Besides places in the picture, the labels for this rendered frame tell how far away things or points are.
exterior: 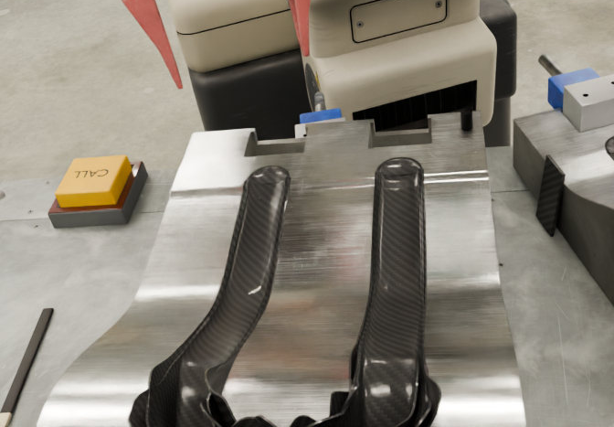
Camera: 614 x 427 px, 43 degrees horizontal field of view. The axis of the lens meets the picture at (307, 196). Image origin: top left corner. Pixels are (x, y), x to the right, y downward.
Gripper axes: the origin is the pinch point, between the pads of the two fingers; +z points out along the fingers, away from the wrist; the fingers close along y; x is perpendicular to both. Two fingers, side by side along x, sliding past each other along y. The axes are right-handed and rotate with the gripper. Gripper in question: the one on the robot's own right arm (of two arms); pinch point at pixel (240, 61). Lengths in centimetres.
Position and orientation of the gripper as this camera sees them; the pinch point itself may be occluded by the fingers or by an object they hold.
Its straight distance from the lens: 60.0
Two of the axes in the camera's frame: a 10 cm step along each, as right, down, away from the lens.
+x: -1.3, -1.6, 9.8
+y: 9.6, -2.6, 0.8
